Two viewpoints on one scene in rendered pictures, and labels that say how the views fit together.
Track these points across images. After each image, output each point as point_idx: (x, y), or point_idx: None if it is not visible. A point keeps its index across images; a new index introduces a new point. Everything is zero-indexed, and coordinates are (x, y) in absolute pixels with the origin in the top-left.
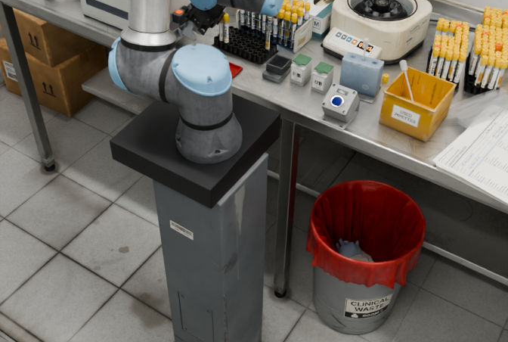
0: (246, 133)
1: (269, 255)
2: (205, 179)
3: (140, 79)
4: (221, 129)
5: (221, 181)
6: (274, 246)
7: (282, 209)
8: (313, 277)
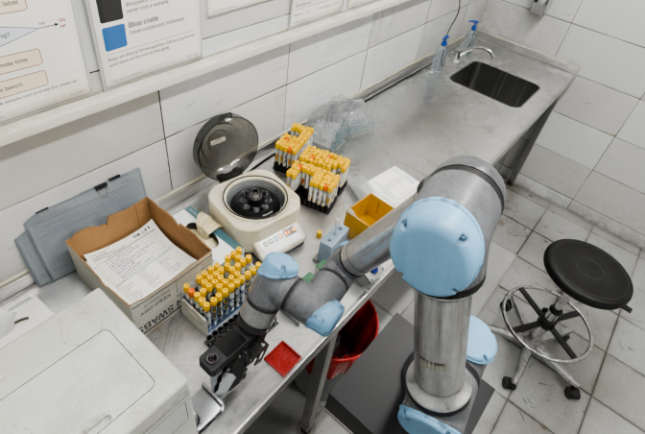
0: None
1: (263, 430)
2: (483, 392)
3: (471, 407)
4: None
5: None
6: (253, 423)
7: (322, 379)
8: (322, 389)
